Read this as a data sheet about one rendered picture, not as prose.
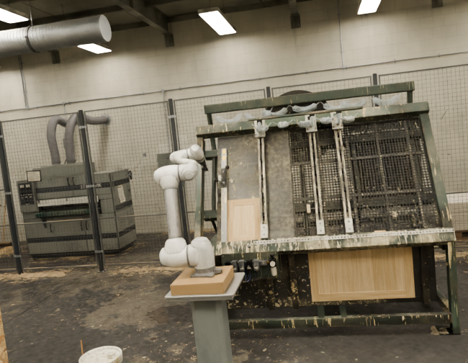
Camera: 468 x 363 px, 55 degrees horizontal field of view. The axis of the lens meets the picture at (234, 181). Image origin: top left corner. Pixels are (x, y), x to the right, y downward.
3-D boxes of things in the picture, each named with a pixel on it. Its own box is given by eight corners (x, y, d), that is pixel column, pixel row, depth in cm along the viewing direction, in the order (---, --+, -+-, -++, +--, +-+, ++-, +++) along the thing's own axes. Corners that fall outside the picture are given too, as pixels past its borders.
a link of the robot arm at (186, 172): (196, 159, 349) (179, 161, 350) (194, 166, 332) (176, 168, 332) (199, 176, 353) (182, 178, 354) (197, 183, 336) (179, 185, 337)
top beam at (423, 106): (197, 140, 458) (195, 135, 449) (198, 131, 462) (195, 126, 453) (428, 116, 421) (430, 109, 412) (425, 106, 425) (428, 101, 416)
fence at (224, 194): (222, 243, 408) (221, 242, 404) (222, 150, 447) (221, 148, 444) (227, 243, 407) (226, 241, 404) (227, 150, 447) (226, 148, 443)
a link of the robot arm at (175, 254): (189, 266, 328) (158, 270, 329) (192, 265, 344) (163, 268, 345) (178, 162, 336) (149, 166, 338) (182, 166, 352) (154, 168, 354)
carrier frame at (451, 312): (204, 341, 413) (194, 253, 405) (229, 289, 548) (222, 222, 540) (461, 334, 376) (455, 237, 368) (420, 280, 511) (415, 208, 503)
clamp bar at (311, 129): (315, 237, 394) (315, 228, 373) (305, 120, 443) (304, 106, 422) (327, 235, 392) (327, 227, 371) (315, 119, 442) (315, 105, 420)
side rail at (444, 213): (440, 231, 382) (443, 227, 372) (417, 120, 428) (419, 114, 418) (450, 230, 381) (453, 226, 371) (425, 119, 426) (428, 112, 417)
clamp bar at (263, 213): (259, 240, 402) (255, 232, 381) (255, 125, 452) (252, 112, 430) (271, 239, 401) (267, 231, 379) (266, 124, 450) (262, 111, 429)
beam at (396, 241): (196, 259, 412) (193, 256, 403) (196, 246, 417) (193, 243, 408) (453, 244, 376) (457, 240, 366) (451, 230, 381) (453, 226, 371)
